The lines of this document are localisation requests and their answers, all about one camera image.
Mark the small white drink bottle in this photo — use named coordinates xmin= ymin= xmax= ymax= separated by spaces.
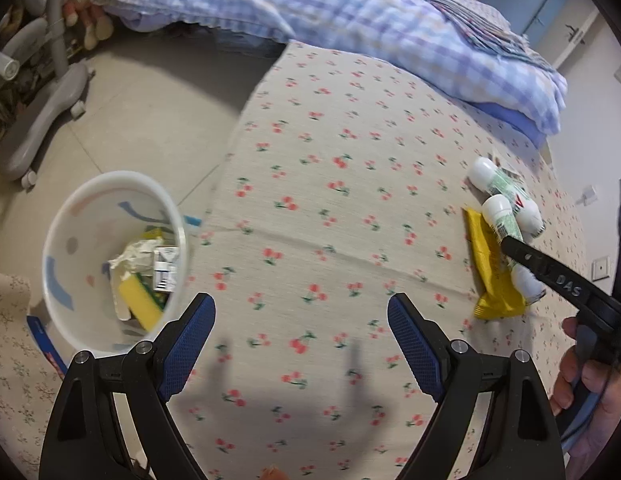
xmin=482 ymin=194 xmax=525 ymax=243
xmin=509 ymin=264 xmax=546 ymax=305
xmin=467 ymin=156 xmax=524 ymax=203
xmin=511 ymin=195 xmax=547 ymax=237

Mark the grey wheeled stand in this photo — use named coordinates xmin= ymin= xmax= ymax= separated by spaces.
xmin=0 ymin=0 xmax=91 ymax=188

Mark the purple bed sheet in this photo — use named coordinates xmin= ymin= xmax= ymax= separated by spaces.
xmin=468 ymin=101 xmax=550 ymax=149

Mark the yellow green sponge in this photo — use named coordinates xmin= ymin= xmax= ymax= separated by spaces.
xmin=118 ymin=275 xmax=164 ymax=332

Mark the pink plush toy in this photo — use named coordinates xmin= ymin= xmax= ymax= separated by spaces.
xmin=63 ymin=0 xmax=114 ymax=51

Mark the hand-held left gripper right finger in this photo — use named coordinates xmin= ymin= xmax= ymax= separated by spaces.
xmin=387 ymin=292 xmax=566 ymax=480

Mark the white plastic bin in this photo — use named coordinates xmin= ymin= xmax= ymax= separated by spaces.
xmin=42 ymin=171 xmax=191 ymax=359

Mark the floral print rug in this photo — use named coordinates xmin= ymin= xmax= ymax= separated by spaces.
xmin=0 ymin=272 xmax=126 ymax=480

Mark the grey striped folded cloth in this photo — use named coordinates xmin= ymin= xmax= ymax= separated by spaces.
xmin=425 ymin=0 xmax=556 ymax=68

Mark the person's right hand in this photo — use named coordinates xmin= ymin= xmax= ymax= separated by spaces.
xmin=549 ymin=317 xmax=621 ymax=461

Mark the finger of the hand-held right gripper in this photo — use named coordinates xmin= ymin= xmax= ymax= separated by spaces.
xmin=501 ymin=235 xmax=621 ymax=331

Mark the clear wrapper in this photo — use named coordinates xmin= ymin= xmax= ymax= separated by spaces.
xmin=108 ymin=241 xmax=158 ymax=281

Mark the purple checked blanket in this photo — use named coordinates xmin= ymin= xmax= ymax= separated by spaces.
xmin=98 ymin=0 xmax=569 ymax=136

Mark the blue flat box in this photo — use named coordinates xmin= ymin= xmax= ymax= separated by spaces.
xmin=26 ymin=315 xmax=67 ymax=378

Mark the yellow snack wrapper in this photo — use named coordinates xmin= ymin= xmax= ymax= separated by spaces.
xmin=463 ymin=207 xmax=529 ymax=321

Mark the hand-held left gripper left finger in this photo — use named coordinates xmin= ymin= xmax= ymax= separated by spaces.
xmin=38 ymin=292 xmax=216 ymax=480

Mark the cherry print tablecloth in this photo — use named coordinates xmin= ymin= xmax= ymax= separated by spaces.
xmin=165 ymin=40 xmax=591 ymax=480

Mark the white door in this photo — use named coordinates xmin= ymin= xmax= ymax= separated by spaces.
xmin=551 ymin=7 xmax=602 ymax=71

